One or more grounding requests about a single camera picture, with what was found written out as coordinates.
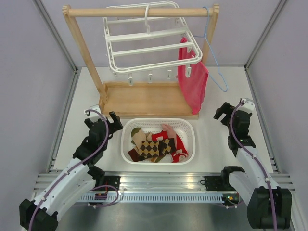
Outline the beige striped sock maroon toe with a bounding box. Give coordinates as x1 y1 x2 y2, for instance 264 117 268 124
128 148 145 162

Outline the white perforated plastic basket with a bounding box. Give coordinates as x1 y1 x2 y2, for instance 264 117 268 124
121 118 196 166

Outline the brown yellow diamond sock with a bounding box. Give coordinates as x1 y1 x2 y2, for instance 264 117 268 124
137 138 176 161

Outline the pink towel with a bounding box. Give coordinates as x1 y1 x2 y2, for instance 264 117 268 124
177 36 209 115

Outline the light blue wire hanger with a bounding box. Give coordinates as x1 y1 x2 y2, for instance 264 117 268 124
194 3 229 93

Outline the red bear sock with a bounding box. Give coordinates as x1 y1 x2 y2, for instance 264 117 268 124
171 135 189 163

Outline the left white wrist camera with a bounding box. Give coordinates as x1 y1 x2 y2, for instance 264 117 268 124
84 105 105 123

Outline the red sock white pattern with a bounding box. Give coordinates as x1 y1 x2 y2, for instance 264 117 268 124
152 131 168 141

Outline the white clip drying hanger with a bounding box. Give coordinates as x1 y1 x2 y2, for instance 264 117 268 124
102 14 203 84

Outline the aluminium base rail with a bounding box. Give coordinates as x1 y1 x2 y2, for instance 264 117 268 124
32 171 296 193

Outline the pink sock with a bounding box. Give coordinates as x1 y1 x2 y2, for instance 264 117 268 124
162 124 177 139

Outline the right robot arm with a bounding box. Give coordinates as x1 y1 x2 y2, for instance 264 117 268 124
214 99 292 231

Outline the beige striped sock olive toe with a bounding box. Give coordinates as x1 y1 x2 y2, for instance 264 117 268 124
131 128 152 152

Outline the wooden clothes rack frame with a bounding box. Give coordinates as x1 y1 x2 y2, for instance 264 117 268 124
62 1 207 119

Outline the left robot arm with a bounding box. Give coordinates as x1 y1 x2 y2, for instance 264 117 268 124
19 109 123 231

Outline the white slotted cable duct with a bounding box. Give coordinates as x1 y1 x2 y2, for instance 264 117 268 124
77 193 224 204

